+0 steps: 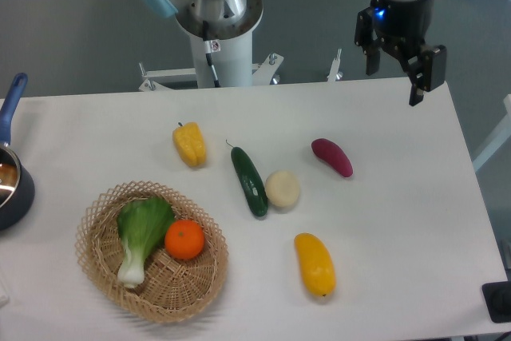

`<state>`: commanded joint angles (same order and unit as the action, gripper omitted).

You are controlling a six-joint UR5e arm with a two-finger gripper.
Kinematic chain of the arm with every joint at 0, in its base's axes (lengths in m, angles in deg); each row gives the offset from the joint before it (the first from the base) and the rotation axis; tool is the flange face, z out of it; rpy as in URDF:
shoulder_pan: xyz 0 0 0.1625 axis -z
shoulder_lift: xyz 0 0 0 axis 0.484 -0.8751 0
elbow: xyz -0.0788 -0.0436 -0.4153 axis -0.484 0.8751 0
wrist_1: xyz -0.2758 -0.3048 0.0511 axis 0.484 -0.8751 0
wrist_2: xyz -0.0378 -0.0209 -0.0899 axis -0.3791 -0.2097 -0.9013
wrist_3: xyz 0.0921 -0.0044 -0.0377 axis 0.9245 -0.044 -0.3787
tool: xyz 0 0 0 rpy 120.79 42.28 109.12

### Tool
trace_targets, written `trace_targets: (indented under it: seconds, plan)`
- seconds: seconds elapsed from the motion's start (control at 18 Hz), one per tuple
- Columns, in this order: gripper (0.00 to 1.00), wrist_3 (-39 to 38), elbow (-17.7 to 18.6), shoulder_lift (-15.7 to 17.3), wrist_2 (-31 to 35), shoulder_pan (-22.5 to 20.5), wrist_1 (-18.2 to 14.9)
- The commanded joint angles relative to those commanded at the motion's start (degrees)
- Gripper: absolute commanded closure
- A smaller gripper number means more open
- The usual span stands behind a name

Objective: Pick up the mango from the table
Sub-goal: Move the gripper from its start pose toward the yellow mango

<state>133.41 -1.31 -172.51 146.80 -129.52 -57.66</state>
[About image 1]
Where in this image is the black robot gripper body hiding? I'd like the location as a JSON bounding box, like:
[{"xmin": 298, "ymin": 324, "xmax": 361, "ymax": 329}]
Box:
[{"xmin": 373, "ymin": 0, "xmax": 434, "ymax": 73}]

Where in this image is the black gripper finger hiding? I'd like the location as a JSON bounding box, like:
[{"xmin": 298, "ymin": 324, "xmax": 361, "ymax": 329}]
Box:
[
  {"xmin": 409, "ymin": 45, "xmax": 446, "ymax": 106},
  {"xmin": 354, "ymin": 7, "xmax": 381, "ymax": 76}
]

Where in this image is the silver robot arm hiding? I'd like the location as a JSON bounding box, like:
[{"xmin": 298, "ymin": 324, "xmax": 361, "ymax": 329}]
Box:
[{"xmin": 354, "ymin": 0, "xmax": 447, "ymax": 106}]

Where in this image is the yellow mango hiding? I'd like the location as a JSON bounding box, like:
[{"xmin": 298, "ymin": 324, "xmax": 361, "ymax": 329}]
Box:
[{"xmin": 294, "ymin": 232, "xmax": 336, "ymax": 297}]

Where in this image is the purple sweet potato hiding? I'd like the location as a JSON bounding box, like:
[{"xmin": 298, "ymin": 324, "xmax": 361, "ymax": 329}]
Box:
[{"xmin": 311, "ymin": 138, "xmax": 354, "ymax": 178}]

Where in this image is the white round bun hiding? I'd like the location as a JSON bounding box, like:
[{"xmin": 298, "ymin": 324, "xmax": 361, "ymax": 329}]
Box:
[{"xmin": 264, "ymin": 170, "xmax": 301, "ymax": 208}]

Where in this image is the green cucumber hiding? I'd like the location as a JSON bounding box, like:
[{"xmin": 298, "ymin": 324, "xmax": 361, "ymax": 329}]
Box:
[{"xmin": 226, "ymin": 141, "xmax": 268, "ymax": 219}]

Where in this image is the yellow bell pepper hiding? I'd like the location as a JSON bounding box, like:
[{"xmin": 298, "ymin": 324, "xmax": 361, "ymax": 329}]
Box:
[{"xmin": 172, "ymin": 122, "xmax": 207, "ymax": 168}]

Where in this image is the black device at table edge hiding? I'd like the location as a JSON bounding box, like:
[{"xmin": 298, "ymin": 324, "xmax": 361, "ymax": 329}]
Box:
[{"xmin": 481, "ymin": 281, "xmax": 510, "ymax": 323}]

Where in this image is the orange fruit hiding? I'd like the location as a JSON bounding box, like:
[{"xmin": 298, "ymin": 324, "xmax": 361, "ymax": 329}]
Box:
[{"xmin": 164, "ymin": 220, "xmax": 205, "ymax": 260}]

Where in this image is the green bok choy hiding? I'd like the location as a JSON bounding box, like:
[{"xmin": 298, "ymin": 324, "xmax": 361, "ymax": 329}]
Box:
[{"xmin": 117, "ymin": 196, "xmax": 175, "ymax": 288}]

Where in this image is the woven wicker basket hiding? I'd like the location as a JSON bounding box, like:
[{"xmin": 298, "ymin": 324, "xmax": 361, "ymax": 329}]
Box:
[{"xmin": 75, "ymin": 181, "xmax": 228, "ymax": 323}]

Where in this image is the dark blue saucepan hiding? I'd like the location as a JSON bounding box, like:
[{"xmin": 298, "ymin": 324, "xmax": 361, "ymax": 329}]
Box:
[{"xmin": 1, "ymin": 73, "xmax": 35, "ymax": 231}]

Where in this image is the white frame at right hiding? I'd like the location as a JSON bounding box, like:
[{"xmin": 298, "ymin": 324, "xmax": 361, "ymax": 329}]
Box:
[{"xmin": 472, "ymin": 94, "xmax": 510, "ymax": 172}]

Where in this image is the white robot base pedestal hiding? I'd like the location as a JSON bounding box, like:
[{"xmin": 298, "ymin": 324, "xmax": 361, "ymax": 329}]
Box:
[{"xmin": 130, "ymin": 0, "xmax": 264, "ymax": 89}]

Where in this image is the black cable on pedestal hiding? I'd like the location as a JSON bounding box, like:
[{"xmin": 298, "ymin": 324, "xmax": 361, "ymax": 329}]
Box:
[{"xmin": 201, "ymin": 21, "xmax": 222, "ymax": 89}]

